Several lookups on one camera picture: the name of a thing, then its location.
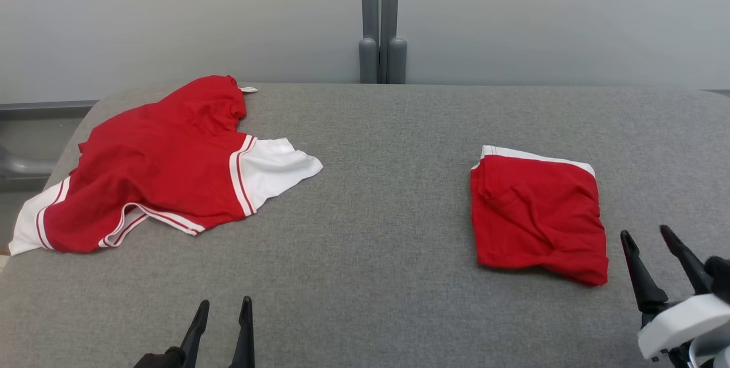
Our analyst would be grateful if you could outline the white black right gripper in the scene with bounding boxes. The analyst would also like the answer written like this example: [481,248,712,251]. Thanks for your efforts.
[620,225,730,368]

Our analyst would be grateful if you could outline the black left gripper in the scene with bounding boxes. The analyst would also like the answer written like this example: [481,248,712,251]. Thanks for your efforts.
[134,296,256,368]

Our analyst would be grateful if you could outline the red jersey white trim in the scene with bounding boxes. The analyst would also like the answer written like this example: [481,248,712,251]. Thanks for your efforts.
[470,145,610,287]

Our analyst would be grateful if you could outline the red Bulls jersey white sleeves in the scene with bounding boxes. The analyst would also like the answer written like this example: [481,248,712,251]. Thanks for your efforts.
[8,75,324,256]

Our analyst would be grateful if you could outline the grey curved tube foot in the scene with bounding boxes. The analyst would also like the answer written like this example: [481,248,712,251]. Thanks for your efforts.
[0,144,58,181]

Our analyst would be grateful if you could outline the grey partition post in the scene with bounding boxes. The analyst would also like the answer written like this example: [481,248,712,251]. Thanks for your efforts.
[359,0,408,84]

